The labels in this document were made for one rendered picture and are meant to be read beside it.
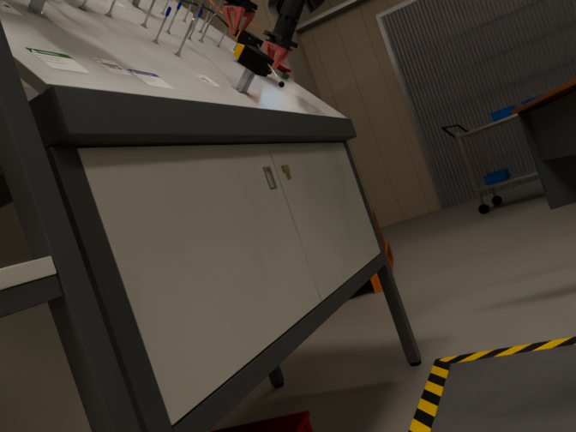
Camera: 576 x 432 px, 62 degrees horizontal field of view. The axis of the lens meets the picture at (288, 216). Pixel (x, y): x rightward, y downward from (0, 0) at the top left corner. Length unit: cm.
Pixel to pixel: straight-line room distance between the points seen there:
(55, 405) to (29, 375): 6
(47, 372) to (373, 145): 698
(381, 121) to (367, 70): 79
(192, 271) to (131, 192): 16
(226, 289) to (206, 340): 11
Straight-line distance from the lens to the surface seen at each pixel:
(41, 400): 83
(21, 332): 81
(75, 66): 79
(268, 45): 146
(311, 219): 122
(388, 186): 751
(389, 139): 750
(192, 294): 78
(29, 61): 74
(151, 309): 71
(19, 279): 55
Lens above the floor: 62
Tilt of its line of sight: level
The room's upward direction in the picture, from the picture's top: 19 degrees counter-clockwise
